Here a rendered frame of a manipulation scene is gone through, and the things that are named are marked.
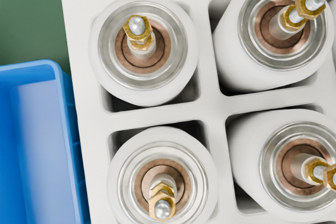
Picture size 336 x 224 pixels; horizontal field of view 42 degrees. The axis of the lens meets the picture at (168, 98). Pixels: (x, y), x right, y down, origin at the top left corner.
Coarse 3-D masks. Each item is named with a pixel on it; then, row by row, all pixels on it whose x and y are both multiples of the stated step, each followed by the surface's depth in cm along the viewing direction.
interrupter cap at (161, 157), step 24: (144, 144) 36; (168, 144) 36; (120, 168) 36; (144, 168) 36; (168, 168) 36; (192, 168) 36; (120, 192) 36; (144, 192) 36; (192, 192) 36; (144, 216) 36; (192, 216) 36
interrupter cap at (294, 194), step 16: (288, 128) 36; (304, 128) 36; (320, 128) 36; (272, 144) 36; (288, 144) 36; (304, 144) 37; (320, 144) 36; (272, 160) 36; (288, 160) 37; (272, 176) 36; (288, 176) 36; (272, 192) 36; (288, 192) 36; (304, 192) 36; (320, 192) 36; (288, 208) 36; (304, 208) 36; (320, 208) 36
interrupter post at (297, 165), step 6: (294, 156) 36; (300, 156) 35; (306, 156) 34; (312, 156) 34; (318, 156) 34; (294, 162) 36; (300, 162) 34; (306, 162) 34; (294, 168) 35; (300, 168) 34; (294, 174) 36; (300, 174) 34; (306, 180) 34
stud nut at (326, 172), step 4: (332, 164) 30; (328, 168) 29; (332, 168) 29; (324, 172) 29; (328, 172) 29; (332, 172) 29; (324, 176) 29; (328, 176) 29; (332, 176) 29; (324, 180) 29; (328, 180) 29; (332, 180) 29; (324, 184) 29; (328, 184) 29; (332, 184) 29; (332, 188) 29
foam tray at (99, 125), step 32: (64, 0) 44; (96, 0) 44; (192, 0) 44; (224, 0) 46; (96, 96) 44; (192, 96) 55; (224, 96) 44; (256, 96) 44; (288, 96) 44; (320, 96) 44; (96, 128) 44; (128, 128) 44; (192, 128) 55; (224, 128) 44; (96, 160) 43; (224, 160) 44; (96, 192) 43; (224, 192) 43
